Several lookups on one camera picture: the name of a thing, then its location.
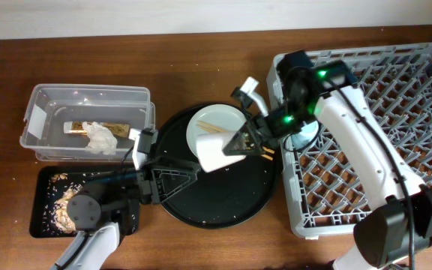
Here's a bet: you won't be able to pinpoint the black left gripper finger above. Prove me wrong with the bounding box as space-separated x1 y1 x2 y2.
146 156 201 174
150 169 200 204

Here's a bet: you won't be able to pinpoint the wooden chopstick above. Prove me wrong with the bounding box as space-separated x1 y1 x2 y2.
196 122 275 161
196 120 275 154

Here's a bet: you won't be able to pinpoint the blue cup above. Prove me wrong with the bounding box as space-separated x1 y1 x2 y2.
290 121 320 152

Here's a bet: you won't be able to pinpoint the grey plate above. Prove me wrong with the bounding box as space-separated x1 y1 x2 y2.
186 104 246 156

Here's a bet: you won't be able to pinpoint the pink cup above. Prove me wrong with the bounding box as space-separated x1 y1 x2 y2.
196 131 246 173

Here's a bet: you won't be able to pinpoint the gold chopstick wrapper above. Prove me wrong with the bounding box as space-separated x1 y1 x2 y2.
63 121 130 138

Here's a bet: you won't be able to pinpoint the white napkin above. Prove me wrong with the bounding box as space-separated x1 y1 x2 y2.
82 121 118 155

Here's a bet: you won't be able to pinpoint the food leftovers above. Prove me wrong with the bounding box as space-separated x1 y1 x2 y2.
43 173 83 236

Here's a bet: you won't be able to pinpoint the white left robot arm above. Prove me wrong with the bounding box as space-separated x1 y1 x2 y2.
51 157 201 269

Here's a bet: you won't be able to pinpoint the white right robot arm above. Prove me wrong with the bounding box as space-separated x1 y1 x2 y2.
223 50 432 269

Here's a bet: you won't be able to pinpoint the grey dishwasher rack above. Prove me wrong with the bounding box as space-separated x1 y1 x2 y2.
281 43 432 239

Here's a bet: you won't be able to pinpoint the round black tray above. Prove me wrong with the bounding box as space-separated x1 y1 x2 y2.
151 105 282 229

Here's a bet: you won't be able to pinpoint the black rectangular tray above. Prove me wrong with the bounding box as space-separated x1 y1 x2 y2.
29 166 140 239

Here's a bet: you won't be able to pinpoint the clear plastic bin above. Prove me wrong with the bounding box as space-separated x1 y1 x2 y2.
19 84 155 162

